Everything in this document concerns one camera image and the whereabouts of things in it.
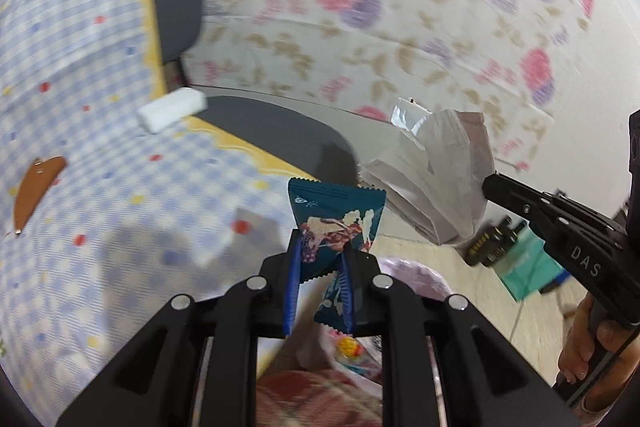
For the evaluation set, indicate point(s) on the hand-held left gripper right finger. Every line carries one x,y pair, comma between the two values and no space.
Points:
347,292

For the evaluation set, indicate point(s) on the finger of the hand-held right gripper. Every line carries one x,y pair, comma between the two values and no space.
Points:
520,204

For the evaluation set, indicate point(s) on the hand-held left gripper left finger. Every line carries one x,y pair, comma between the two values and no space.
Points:
292,287

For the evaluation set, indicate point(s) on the pink trash bag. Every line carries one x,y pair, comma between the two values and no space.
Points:
415,277

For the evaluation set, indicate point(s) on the teal snack packet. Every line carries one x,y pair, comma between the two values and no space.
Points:
330,217

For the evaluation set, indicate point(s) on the white plastic packet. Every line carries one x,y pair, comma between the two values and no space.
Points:
445,177

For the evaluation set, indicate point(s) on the person's right hand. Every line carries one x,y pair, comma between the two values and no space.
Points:
580,347

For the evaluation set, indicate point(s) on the black tool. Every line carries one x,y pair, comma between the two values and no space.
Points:
492,239

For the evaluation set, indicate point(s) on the green paper bag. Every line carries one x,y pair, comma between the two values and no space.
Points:
532,272

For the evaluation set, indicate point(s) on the red plaid cloth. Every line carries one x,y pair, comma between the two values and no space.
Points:
310,399

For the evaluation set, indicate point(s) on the white tissue block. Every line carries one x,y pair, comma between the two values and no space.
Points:
170,109

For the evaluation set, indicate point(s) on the floral sheet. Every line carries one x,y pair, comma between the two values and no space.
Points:
400,7

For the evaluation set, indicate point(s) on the brown leather pouch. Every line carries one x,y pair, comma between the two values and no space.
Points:
37,189

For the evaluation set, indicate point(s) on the blue checked blanket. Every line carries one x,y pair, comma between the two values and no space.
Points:
75,107

